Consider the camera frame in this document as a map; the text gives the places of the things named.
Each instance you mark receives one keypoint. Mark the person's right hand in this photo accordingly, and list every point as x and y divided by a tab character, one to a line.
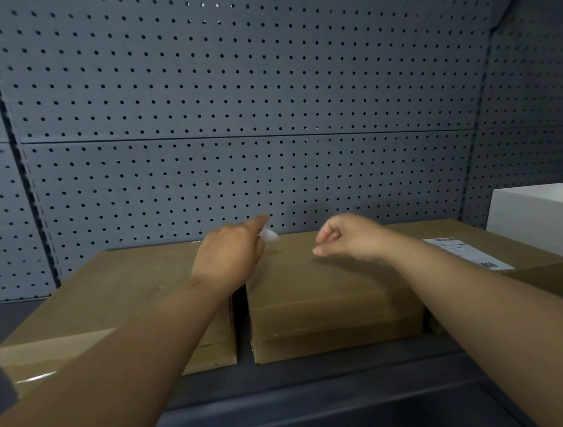
358	236

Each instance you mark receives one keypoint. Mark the person's left hand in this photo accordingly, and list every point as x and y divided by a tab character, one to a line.
226	256

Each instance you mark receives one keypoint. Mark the person's right thumb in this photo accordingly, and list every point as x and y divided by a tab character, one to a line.
328	250

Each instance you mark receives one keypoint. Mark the small white paper scrap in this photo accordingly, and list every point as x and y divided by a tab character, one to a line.
269	236

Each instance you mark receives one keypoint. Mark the person's right forearm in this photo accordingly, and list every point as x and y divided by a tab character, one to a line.
500	319

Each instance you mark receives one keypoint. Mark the person's left forearm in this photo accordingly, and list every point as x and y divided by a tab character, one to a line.
108	371

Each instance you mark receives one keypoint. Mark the flat brown cardboard box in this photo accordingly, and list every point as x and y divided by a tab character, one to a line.
308	287
216	359
120	291
333	341

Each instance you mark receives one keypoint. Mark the white shipping label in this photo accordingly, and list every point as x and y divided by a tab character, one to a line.
469	252

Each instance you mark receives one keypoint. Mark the dark grey metal shelf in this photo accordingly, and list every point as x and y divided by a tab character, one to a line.
329	395

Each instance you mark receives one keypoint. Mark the labelled brown cardboard box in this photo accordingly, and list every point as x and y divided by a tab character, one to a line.
531	276

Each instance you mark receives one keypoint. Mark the white box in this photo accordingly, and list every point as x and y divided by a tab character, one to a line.
551	229

